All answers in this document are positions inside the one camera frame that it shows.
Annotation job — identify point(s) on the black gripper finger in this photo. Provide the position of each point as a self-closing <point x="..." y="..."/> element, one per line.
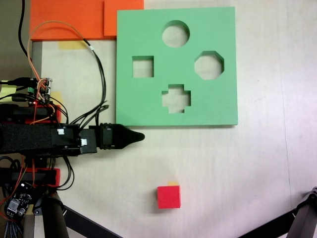
<point x="125" y="141"/>
<point x="126" y="132"/>

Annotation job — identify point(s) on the red square block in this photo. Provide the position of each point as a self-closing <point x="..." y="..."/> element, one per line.
<point x="169" y="197"/>

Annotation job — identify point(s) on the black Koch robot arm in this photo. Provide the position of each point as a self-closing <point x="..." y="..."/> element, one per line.
<point x="27" y="138"/>

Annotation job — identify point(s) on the red printed clamp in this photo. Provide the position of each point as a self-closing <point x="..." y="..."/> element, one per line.
<point x="57" y="112"/>
<point x="56" y="176"/>

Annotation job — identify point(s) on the yellow tape piece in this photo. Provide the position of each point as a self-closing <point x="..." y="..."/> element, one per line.
<point x="70" y="44"/>
<point x="173" y="183"/>
<point x="56" y="97"/>

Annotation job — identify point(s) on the green shape sorter board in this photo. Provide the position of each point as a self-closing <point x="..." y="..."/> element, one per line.
<point x="173" y="72"/>

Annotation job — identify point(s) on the black tripod brace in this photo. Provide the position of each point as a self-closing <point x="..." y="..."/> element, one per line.
<point x="267" y="228"/>
<point x="91" y="224"/>

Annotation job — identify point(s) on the black tripod leg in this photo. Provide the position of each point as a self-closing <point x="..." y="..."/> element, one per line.
<point x="54" y="218"/>
<point x="305" y="215"/>

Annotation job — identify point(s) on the black circuit board with capacitors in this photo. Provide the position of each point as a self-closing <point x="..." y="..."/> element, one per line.
<point x="18" y="202"/>

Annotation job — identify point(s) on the yellow sticky note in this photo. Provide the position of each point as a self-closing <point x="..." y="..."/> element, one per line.
<point x="6" y="91"/>

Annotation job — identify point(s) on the small orange foam board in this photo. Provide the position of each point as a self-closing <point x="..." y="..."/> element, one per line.
<point x="123" y="17"/>

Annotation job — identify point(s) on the large orange foam board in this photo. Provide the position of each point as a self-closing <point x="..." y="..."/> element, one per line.
<point x="67" y="19"/>

